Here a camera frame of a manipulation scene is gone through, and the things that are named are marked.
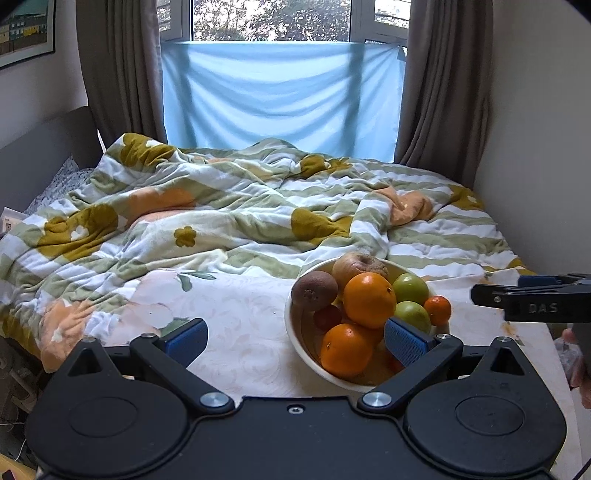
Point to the person's right hand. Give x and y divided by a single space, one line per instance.
571 355

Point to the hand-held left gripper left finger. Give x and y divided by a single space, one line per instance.
187 339

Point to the light blue window cloth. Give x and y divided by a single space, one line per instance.
277 92

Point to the floral tablecloth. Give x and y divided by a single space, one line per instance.
240 332

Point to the grey-brown curtain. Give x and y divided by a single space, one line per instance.
443 83
120 69

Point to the yellow apple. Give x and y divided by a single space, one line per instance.
358 266

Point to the large red tomato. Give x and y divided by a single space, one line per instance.
328 317

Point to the white window frame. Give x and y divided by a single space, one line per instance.
360 21

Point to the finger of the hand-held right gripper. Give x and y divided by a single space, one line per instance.
538 280
494 295

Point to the green apple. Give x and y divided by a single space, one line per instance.
413 315
412 288

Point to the grey headboard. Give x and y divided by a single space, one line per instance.
41 147

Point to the cream oval bowl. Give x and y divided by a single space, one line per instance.
300 341

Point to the orange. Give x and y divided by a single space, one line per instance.
369 300
346 350

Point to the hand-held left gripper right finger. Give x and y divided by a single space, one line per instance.
406 344

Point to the grey patterned pillow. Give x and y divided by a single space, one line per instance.
60 182

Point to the framed wall poster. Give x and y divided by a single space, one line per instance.
25 30

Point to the small red cherry tomato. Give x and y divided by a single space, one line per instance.
395 363

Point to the small mandarin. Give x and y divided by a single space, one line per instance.
438 310

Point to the striped floral blanket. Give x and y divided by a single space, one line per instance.
207 217

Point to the brown kiwi with green sticker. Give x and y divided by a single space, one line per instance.
314 290

